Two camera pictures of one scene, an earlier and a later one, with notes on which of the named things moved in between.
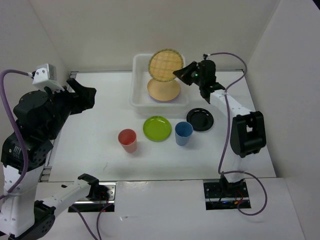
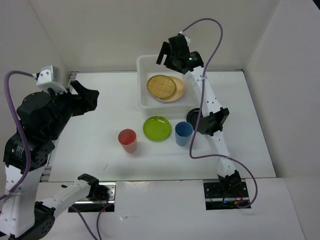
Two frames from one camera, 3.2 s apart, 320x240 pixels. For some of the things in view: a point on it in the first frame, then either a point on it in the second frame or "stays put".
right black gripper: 184,74 -> 164,50
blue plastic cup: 183,130 stays put
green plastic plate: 156,128 stays put
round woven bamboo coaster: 162,64 -> 161,86
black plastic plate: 201,119 stays put
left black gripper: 84,98 stays put
